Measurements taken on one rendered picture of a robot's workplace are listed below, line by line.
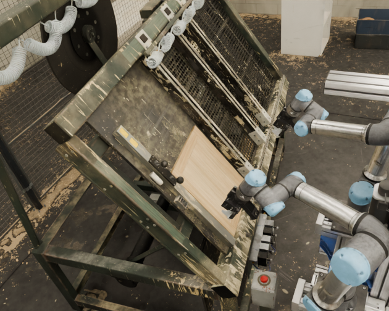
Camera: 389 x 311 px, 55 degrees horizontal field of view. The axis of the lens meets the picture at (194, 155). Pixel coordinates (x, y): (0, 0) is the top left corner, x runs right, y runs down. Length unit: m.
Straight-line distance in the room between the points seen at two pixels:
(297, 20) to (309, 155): 2.30
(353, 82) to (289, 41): 4.55
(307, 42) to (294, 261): 3.51
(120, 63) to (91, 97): 0.30
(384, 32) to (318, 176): 2.79
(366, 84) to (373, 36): 4.69
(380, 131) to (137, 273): 1.54
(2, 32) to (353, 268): 1.75
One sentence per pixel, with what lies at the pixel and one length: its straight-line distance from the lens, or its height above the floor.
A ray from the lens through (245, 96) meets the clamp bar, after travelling 2.92.
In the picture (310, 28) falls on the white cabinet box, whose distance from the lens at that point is 5.76.
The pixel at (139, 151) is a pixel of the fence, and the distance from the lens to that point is 1.91.
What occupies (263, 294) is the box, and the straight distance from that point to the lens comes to 2.10.
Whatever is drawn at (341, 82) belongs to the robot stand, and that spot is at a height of 2.03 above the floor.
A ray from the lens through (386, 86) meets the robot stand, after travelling 1.40.
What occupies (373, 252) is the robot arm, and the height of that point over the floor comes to 1.66.
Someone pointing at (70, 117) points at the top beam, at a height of 1.91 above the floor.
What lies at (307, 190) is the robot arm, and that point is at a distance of 1.53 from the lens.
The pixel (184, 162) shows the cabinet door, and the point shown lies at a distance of 2.14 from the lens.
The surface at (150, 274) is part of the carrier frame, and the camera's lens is 2.37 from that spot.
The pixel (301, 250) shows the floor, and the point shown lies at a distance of 3.33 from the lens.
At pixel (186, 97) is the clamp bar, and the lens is 2.30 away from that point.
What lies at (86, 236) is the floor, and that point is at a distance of 3.78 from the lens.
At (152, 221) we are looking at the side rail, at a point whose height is 1.36.
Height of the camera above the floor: 2.74
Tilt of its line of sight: 41 degrees down
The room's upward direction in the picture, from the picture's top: 11 degrees counter-clockwise
